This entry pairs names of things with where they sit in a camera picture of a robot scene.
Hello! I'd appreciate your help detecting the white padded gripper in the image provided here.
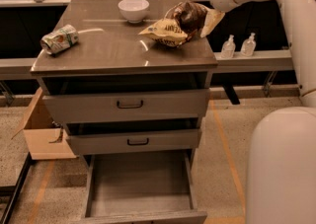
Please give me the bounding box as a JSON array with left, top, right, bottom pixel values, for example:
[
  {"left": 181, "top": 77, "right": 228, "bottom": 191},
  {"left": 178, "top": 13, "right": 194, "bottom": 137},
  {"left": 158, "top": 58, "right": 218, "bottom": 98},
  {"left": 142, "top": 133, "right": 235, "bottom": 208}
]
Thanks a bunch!
[{"left": 200, "top": 0, "right": 238, "bottom": 37}]

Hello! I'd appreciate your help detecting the brown and yellow chip bag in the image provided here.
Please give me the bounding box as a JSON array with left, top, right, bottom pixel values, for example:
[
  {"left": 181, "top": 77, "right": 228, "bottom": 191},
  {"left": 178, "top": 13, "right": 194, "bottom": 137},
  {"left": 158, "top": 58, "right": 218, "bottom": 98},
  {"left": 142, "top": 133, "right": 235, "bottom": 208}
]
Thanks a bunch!
[{"left": 138, "top": 1, "right": 211, "bottom": 48}]

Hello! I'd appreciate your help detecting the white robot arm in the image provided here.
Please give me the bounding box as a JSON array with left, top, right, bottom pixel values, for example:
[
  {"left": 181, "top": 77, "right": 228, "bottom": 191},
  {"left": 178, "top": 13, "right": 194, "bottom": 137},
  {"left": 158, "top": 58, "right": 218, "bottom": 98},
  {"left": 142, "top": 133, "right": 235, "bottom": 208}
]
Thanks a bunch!
[{"left": 209, "top": 0, "right": 316, "bottom": 224}]

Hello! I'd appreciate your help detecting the grey top drawer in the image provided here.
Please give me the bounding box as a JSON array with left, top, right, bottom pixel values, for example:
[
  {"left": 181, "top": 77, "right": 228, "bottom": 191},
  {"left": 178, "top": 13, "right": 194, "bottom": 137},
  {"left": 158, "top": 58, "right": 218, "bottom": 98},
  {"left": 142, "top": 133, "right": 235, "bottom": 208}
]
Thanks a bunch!
[{"left": 43, "top": 89, "right": 209, "bottom": 123}]

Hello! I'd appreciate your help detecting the grey drawer cabinet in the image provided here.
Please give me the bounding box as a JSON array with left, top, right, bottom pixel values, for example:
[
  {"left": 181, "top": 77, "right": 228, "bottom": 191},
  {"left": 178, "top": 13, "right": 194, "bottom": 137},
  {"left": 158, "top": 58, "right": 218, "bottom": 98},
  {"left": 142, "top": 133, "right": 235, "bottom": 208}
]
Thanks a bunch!
[{"left": 30, "top": 0, "right": 218, "bottom": 224}]

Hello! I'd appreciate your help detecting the grey middle drawer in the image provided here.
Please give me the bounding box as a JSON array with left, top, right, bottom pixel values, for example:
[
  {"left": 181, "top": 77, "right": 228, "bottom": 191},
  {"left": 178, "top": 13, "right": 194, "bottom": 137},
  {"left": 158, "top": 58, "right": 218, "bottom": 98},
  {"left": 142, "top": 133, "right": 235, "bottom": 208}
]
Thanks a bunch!
[{"left": 67, "top": 129, "right": 201, "bottom": 155}]

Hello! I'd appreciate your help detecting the grey open bottom drawer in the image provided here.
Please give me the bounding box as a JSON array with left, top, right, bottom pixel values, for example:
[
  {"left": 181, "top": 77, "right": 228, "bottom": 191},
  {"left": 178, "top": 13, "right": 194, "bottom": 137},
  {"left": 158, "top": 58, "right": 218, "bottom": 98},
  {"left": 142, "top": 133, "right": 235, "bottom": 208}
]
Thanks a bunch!
[{"left": 74, "top": 150, "right": 207, "bottom": 224}]

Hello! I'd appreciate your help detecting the left clear sanitizer bottle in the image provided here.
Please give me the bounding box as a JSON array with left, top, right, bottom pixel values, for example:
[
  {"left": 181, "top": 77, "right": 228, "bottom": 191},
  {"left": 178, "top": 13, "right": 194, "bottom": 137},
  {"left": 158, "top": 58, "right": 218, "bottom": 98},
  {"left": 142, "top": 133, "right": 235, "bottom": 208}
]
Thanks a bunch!
[{"left": 220, "top": 35, "right": 235, "bottom": 58}]

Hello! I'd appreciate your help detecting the clear sanitizer bottle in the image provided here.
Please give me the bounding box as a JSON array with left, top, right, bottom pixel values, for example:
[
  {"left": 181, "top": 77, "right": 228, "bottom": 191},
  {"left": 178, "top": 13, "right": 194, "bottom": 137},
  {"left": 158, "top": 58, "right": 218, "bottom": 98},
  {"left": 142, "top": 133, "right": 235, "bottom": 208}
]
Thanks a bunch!
[
  {"left": 220, "top": 35, "right": 235, "bottom": 58},
  {"left": 241, "top": 33, "right": 256, "bottom": 56}
]

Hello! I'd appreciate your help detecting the right clear sanitizer bottle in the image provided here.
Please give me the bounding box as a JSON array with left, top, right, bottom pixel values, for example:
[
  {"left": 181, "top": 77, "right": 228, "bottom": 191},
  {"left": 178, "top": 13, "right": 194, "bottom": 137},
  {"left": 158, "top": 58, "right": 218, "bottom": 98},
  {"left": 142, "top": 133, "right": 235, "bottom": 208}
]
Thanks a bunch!
[{"left": 241, "top": 33, "right": 256, "bottom": 56}]

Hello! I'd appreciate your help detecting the white bowl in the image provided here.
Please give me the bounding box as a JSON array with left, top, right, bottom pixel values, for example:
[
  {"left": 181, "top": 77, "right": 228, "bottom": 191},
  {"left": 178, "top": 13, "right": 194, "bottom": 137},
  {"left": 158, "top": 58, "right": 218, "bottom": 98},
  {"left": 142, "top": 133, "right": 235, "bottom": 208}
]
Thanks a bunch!
[{"left": 118, "top": 0, "right": 149, "bottom": 23}]

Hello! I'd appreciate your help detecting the crushed green soda can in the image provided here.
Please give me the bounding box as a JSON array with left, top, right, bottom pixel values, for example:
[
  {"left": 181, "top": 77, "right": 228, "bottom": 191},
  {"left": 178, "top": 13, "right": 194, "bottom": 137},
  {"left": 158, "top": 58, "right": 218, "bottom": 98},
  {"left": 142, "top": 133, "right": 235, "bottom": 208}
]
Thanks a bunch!
[{"left": 40, "top": 25, "right": 79, "bottom": 54}]

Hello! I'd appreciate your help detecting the open cardboard box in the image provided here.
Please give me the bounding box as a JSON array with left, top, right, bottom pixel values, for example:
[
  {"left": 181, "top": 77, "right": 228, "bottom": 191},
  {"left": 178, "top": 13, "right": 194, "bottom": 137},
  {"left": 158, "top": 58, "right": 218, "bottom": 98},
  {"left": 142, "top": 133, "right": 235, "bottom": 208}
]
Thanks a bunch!
[{"left": 12, "top": 88, "right": 76, "bottom": 160}]

